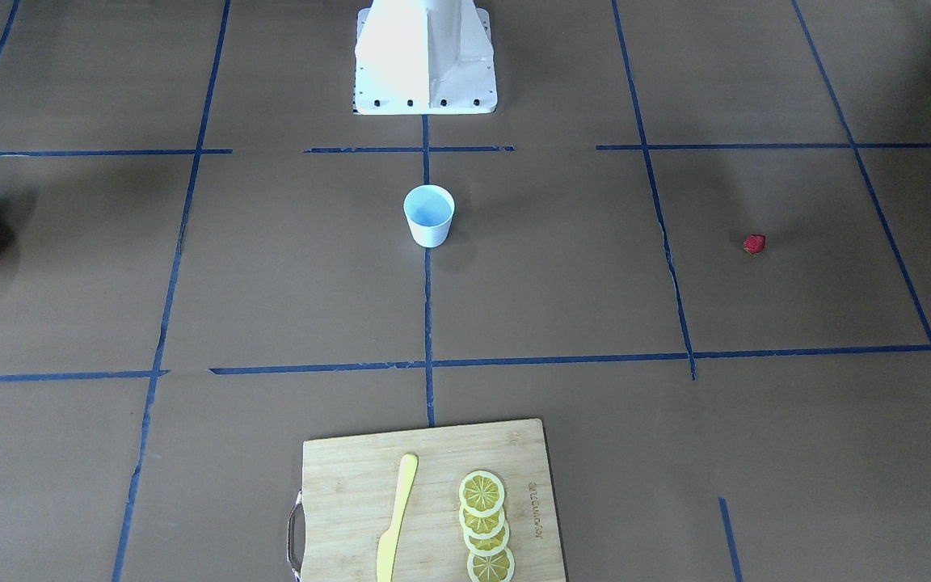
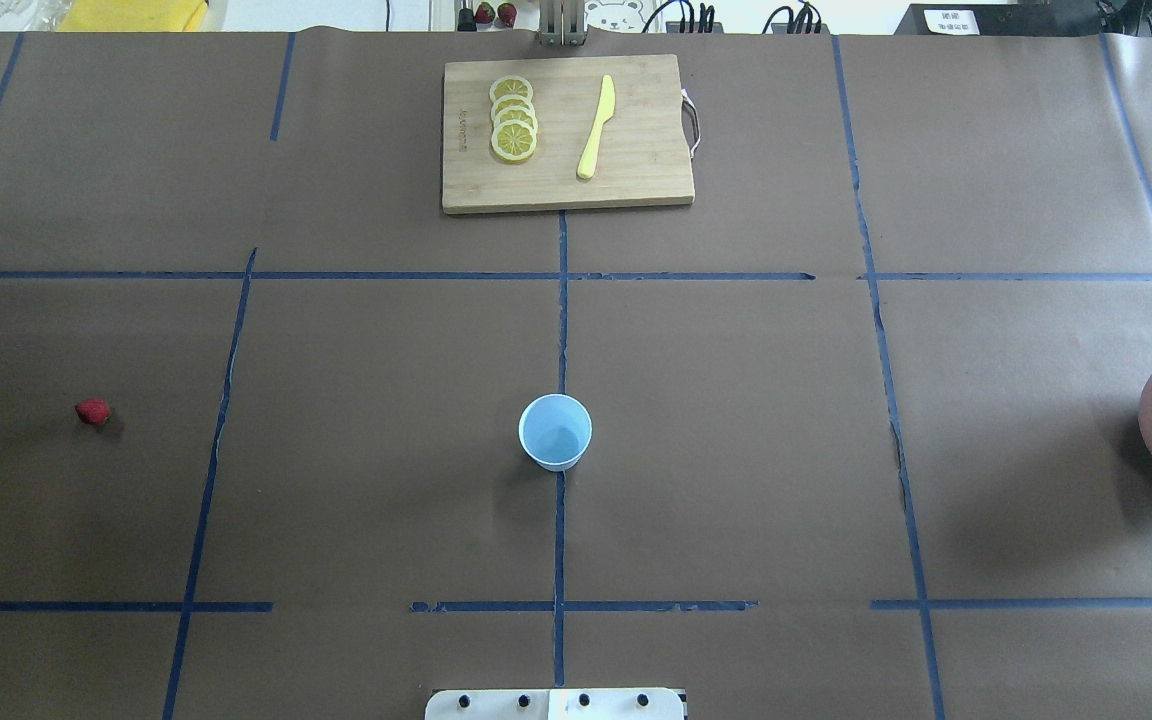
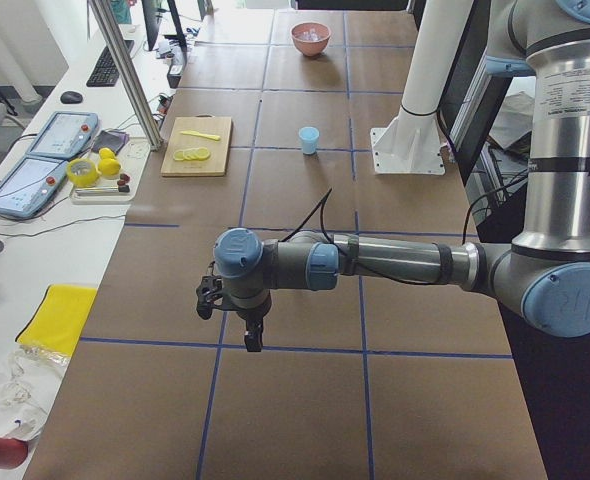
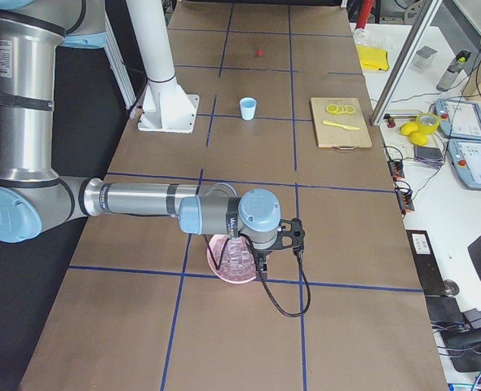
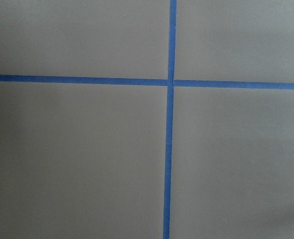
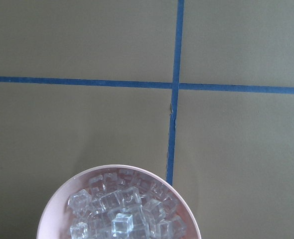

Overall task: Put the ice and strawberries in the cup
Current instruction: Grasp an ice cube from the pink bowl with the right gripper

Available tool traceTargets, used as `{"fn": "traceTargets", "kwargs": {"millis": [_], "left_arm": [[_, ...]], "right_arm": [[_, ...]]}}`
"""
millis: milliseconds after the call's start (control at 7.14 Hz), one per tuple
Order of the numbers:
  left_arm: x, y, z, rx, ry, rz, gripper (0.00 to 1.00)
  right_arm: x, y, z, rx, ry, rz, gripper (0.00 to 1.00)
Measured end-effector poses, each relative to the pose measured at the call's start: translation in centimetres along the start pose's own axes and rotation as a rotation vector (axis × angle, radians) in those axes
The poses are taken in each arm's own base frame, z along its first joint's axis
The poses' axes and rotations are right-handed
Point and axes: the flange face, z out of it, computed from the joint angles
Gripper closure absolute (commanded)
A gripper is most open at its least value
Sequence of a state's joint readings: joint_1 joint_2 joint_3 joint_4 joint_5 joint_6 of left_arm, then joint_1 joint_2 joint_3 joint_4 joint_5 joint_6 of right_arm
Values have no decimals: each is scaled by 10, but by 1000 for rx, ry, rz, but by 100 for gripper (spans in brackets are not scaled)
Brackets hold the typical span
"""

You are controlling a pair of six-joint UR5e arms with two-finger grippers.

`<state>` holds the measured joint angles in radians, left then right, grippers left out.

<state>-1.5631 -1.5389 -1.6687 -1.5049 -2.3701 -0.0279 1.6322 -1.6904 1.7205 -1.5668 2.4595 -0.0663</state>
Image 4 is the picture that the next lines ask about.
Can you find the teach pendant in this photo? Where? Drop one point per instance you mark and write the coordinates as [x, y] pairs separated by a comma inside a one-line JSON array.
[[465, 156], [459, 118]]

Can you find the yellow lemon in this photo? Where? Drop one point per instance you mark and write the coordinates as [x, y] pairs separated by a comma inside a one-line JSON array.
[[418, 139], [408, 128]]

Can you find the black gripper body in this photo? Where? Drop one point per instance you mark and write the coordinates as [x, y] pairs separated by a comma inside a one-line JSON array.
[[262, 255]]

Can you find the pink bowl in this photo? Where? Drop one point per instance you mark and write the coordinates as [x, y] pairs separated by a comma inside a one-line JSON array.
[[224, 269]]

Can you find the dark notebook stack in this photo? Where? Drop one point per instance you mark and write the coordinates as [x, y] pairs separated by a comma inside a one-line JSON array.
[[431, 156]]

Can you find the light blue cup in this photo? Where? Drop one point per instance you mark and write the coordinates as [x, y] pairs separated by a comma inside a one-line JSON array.
[[248, 107]]

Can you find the lower teach pendant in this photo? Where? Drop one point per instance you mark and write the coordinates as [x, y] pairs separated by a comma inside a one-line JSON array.
[[465, 156]]

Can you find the aluminium frame post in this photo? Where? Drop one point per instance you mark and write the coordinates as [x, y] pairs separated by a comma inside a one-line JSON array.
[[424, 19]]

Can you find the clear plastic box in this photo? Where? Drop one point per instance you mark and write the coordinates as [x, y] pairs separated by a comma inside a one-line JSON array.
[[423, 57]]

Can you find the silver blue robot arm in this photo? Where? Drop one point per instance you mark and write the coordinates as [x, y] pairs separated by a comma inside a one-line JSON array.
[[34, 198]]

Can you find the yellow cloth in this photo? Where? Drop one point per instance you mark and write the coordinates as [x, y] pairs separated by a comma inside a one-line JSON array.
[[373, 58]]

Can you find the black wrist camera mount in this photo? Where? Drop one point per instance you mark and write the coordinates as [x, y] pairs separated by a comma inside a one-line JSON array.
[[290, 234]]

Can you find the grey handheld device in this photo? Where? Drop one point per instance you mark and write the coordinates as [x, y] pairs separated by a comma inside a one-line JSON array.
[[453, 70]]

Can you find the yellow plastic knife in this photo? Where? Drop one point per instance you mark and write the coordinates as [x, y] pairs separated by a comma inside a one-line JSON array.
[[339, 125]]

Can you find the black power strip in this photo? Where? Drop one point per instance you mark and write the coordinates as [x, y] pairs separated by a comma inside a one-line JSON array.
[[396, 168], [404, 198]]

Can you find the wooden cutting board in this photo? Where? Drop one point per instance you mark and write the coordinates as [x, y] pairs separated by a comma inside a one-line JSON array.
[[334, 137]]

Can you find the yellow tape roll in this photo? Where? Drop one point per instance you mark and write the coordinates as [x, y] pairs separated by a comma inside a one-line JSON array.
[[427, 123]]

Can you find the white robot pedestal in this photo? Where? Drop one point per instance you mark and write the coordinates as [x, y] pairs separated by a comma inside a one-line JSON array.
[[166, 106]]

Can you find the clear ice cubes pile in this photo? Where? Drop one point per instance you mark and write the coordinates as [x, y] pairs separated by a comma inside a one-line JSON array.
[[236, 260]]

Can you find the upper teach pendant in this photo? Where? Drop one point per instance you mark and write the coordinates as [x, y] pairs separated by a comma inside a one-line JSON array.
[[459, 118]]

